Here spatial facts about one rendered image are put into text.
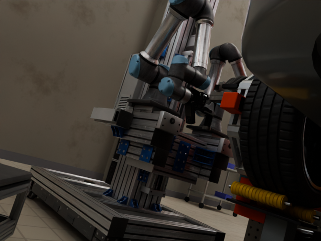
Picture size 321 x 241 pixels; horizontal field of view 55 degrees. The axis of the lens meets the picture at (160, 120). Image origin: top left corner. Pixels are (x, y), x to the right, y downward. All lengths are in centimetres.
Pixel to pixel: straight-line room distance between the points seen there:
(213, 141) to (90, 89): 325
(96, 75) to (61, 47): 66
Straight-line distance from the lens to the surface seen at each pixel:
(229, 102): 132
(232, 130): 138
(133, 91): 214
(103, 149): 510
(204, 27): 163
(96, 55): 500
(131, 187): 193
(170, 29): 164
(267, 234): 148
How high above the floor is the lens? 51
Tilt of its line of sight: 8 degrees up
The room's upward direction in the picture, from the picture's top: 17 degrees clockwise
